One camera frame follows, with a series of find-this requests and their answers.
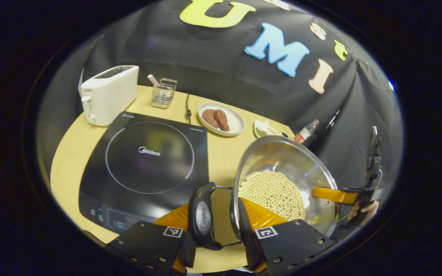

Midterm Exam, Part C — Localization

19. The stainless steel pot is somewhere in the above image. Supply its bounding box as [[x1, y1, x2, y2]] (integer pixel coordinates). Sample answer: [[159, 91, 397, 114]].
[[188, 135, 340, 251]]

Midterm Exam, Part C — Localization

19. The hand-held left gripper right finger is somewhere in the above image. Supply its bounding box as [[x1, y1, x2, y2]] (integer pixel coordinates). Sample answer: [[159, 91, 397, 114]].
[[236, 197, 336, 274]]

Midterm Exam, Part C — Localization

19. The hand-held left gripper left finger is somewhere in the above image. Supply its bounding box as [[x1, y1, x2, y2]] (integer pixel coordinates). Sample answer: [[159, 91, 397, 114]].
[[106, 203, 197, 274]]

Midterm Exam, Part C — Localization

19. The white toaster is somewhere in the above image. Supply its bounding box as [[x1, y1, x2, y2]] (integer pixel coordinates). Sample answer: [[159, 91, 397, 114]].
[[80, 65, 140, 127]]

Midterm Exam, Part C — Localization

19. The black backdrop cloth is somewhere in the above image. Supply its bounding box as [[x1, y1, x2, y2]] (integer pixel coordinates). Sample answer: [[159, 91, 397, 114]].
[[37, 0, 404, 200]]

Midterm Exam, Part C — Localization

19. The black induction cooktop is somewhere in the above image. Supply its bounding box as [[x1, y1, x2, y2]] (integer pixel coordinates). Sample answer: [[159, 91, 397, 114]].
[[78, 111, 210, 234]]

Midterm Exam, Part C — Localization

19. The white round plate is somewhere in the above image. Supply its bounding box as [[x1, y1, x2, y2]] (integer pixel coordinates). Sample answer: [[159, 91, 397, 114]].
[[198, 102, 245, 137]]

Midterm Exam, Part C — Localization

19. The clear wire utensil holder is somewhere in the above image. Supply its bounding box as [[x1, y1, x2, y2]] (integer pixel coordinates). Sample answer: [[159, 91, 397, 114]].
[[151, 78, 178, 109]]

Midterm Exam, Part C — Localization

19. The white divided bean dish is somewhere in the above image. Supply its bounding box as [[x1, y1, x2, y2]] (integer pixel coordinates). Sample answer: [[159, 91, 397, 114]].
[[254, 120, 279, 138]]

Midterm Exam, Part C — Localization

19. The brown meat slice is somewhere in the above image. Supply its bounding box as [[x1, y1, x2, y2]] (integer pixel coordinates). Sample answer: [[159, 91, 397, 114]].
[[214, 109, 230, 132], [202, 109, 220, 129]]

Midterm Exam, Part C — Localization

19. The pile of soybeans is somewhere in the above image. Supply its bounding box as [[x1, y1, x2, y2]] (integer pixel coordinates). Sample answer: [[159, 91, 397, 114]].
[[237, 170, 307, 222]]

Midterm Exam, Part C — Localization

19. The clear plastic water bottle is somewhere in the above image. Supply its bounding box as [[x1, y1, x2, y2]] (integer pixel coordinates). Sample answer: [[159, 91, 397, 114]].
[[294, 119, 320, 144]]

